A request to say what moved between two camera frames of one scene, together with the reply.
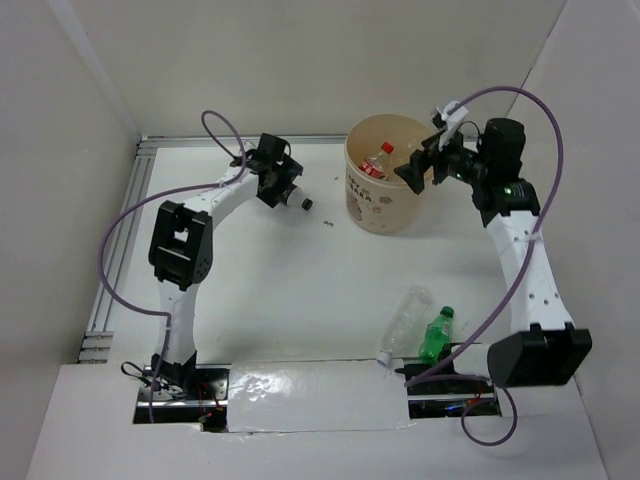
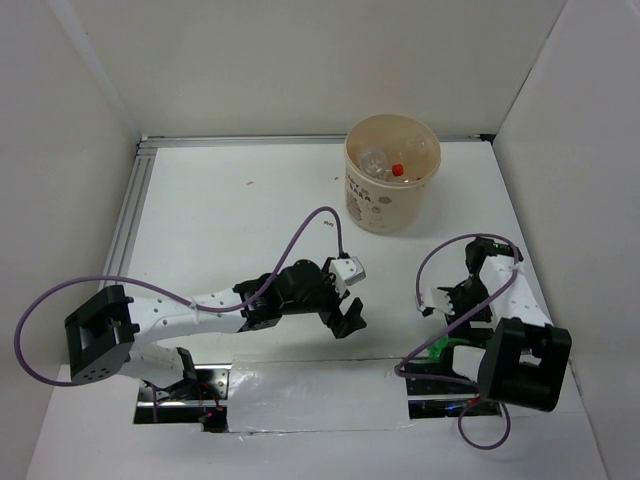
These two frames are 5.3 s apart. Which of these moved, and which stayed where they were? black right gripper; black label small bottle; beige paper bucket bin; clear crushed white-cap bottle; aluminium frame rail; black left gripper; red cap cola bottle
Moved: black label small bottle; red cap cola bottle; black right gripper; black left gripper
Stayed: clear crushed white-cap bottle; aluminium frame rail; beige paper bucket bin
